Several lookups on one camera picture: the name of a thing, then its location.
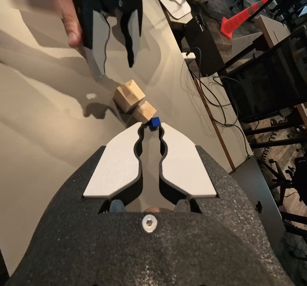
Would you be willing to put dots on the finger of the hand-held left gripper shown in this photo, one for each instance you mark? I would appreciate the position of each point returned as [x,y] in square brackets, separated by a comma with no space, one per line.
[134,31]
[98,50]

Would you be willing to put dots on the person's left hand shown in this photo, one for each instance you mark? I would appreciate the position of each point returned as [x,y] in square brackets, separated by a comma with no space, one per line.
[72,26]

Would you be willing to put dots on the black computer tower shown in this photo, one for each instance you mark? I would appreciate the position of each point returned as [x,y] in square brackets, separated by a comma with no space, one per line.
[206,50]

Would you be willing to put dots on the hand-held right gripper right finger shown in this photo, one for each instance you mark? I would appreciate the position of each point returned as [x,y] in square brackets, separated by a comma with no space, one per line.
[187,168]

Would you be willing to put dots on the grey closed laptop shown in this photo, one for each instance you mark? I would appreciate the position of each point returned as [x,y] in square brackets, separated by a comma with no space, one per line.
[259,190]

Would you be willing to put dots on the black chair base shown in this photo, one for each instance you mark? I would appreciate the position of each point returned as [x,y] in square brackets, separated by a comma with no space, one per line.
[285,181]

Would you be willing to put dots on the large wooden cube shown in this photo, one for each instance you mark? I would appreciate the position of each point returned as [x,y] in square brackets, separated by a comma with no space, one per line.
[127,96]

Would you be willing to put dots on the orange traffic cone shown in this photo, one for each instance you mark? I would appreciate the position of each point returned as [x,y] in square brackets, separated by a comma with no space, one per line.
[237,19]

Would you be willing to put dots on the black monitor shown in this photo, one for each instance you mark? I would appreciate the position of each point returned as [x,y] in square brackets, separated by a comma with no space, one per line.
[263,86]

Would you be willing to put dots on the blue wooden cube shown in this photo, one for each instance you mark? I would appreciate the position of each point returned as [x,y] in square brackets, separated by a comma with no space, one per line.
[154,122]

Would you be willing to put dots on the medium wooden cube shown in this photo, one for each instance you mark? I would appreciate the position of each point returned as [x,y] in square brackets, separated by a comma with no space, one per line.
[145,111]

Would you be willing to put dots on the white power adapter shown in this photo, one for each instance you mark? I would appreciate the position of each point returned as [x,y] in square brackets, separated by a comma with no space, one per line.
[189,59]

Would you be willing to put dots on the pale wooden board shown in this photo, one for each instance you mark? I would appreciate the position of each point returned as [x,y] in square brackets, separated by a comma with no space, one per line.
[271,26]

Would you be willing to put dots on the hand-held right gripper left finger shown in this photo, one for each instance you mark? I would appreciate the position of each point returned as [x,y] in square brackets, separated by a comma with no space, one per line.
[112,166]

